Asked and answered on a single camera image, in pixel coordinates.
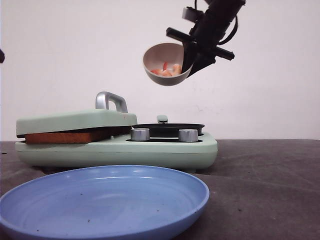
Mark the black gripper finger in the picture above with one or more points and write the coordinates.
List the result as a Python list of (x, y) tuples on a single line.
[(2, 56)]

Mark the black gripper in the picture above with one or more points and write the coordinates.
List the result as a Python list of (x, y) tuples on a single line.
[(201, 45)]

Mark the beige ribbed bowl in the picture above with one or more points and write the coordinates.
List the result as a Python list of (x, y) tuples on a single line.
[(156, 55)]

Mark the breakfast maker hinged lid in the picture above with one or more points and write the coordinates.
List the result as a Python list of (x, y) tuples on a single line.
[(110, 111)]

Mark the toast slice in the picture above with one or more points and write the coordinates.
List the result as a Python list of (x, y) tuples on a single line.
[(109, 130), (65, 138)]

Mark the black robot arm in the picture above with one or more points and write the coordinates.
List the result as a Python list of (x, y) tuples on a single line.
[(226, 5)]

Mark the pink shrimp pieces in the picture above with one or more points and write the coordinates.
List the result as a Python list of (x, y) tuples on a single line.
[(167, 71)]

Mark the mint green breakfast maker base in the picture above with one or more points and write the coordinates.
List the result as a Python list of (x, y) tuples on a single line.
[(120, 150)]

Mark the right silver control knob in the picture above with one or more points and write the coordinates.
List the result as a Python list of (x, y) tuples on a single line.
[(188, 135)]

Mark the silver control knob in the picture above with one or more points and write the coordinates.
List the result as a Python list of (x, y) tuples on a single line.
[(140, 134), (188, 135)]

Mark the black frying pan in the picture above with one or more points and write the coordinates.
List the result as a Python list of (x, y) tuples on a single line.
[(163, 129)]

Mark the left silver control knob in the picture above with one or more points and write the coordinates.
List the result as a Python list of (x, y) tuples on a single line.
[(140, 134)]

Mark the blue round plate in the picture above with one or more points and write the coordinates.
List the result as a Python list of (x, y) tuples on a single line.
[(121, 202)]

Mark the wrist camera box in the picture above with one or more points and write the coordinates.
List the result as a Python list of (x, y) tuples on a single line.
[(191, 14)]

